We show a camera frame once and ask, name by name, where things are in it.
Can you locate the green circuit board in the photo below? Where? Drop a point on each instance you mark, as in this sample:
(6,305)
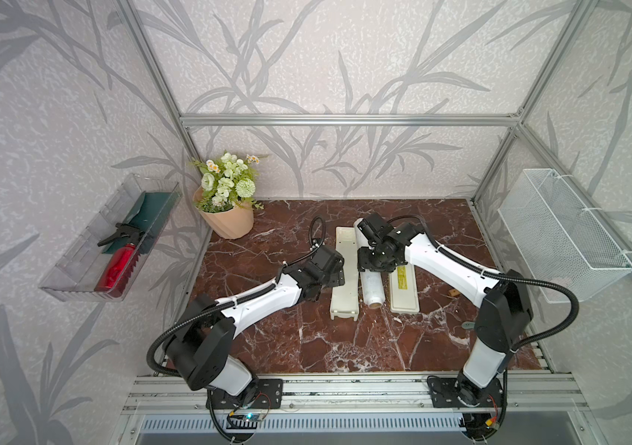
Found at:
(245,421)

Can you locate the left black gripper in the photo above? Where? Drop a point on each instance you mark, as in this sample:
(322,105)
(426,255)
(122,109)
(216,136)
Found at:
(336,274)

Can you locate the clear plastic wall tray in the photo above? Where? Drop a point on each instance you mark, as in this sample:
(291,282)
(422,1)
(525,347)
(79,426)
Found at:
(106,257)

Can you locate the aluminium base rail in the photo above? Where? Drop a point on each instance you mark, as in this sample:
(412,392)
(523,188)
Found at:
(359,393)

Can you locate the red spray bottle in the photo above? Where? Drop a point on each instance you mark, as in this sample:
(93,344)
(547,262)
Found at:
(118,272)

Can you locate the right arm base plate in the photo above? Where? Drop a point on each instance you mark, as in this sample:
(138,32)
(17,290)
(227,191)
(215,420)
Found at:
(459,392)

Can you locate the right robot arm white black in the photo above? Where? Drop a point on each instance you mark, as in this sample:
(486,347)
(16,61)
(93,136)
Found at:
(502,299)

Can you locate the clear plastic wrap roll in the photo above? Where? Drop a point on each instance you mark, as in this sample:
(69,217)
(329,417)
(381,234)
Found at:
(373,292)

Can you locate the potted white flower plant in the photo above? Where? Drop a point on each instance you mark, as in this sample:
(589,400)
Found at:
(226,195)

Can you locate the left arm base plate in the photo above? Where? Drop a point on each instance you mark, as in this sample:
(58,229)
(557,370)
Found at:
(261,393)

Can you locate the green cloth in tray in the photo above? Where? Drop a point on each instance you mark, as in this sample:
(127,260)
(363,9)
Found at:
(150,214)

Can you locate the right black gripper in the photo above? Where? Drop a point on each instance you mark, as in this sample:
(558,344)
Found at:
(363,265)

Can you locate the pink object in basket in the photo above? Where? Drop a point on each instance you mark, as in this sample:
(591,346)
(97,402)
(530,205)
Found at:
(552,294)

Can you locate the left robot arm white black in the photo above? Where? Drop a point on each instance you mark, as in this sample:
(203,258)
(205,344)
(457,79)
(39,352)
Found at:
(198,347)

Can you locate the cream plastic wrap dispenser base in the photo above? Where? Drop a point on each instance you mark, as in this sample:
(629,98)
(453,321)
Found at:
(345,300)

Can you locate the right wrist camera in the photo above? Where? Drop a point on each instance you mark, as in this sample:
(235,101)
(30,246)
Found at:
(374,228)

